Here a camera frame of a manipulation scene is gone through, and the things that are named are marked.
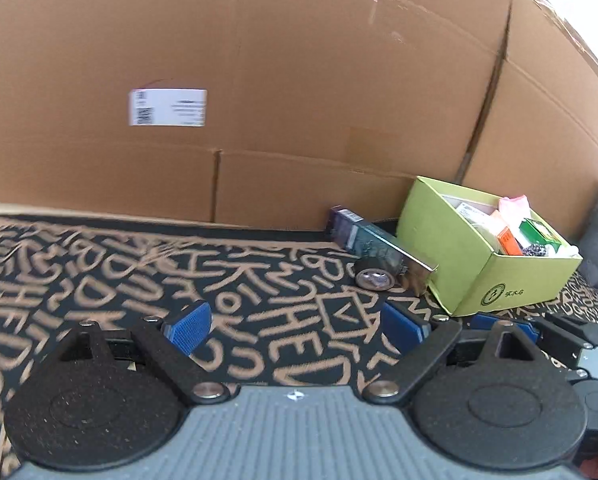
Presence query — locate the black tape roll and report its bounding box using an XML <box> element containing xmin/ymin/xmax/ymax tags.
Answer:
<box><xmin>353</xmin><ymin>257</ymin><xmax>407</xmax><ymax>292</ymax></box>

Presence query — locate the lime green storage box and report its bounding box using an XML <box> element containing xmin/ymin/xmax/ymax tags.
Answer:
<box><xmin>397</xmin><ymin>177</ymin><xmax>582</xmax><ymax>316</ymax></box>

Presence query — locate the orange white medicine box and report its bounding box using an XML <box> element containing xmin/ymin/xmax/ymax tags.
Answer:
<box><xmin>496</xmin><ymin>226</ymin><xmax>523</xmax><ymax>256</ymax></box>

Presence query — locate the steel wool scrubber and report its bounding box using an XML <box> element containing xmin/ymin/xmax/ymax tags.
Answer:
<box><xmin>522</xmin><ymin>244</ymin><xmax>555</xmax><ymax>258</ymax></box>

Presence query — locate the patterned black tan carpet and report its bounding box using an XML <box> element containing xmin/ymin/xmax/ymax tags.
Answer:
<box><xmin>0</xmin><ymin>218</ymin><xmax>587</xmax><ymax>479</ymax></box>

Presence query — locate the dark teal long box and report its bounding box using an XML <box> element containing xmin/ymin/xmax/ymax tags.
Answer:
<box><xmin>326</xmin><ymin>206</ymin><xmax>437</xmax><ymax>297</ymax></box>

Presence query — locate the green colourful small box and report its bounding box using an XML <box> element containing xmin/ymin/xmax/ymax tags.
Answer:
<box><xmin>519</xmin><ymin>218</ymin><xmax>561</xmax><ymax>252</ymax></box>

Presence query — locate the large cardboard box wall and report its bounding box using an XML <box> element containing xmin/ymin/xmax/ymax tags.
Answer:
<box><xmin>0</xmin><ymin>0</ymin><xmax>598</xmax><ymax>236</ymax></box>

